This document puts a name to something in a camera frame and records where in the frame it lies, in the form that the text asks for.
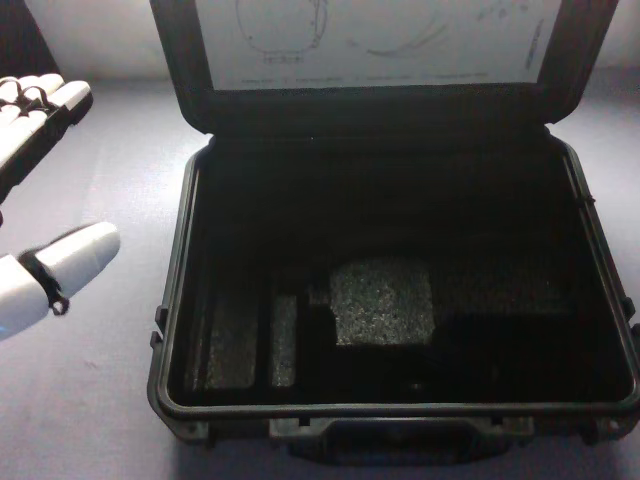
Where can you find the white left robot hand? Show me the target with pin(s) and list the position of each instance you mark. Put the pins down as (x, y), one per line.
(75, 252)

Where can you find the black hard carrying case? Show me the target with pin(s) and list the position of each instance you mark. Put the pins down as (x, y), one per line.
(400, 445)

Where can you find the dark background object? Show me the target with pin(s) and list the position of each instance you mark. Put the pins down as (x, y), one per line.
(22, 35)

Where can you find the black foam case insert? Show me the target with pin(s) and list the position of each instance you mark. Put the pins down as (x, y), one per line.
(385, 305)

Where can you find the white printed paper sheet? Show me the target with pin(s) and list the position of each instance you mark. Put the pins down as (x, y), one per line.
(380, 30)

